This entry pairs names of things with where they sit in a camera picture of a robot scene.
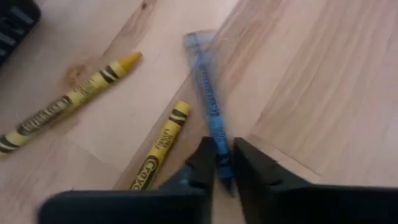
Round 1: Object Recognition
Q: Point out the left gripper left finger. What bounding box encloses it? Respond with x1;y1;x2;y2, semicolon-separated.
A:
37;136;218;224

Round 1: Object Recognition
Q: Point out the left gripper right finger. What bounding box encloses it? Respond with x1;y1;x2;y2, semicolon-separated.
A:
233;136;398;224

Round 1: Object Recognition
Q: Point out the blue crayon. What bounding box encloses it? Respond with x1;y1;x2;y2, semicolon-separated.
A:
183;30;236;194

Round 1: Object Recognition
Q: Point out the yellow crayon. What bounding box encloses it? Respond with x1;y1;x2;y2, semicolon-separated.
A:
0;51;143;155
129;100;192;191

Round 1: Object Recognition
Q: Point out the black slotted plastic basket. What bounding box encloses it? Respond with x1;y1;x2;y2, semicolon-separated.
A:
0;0;42;68

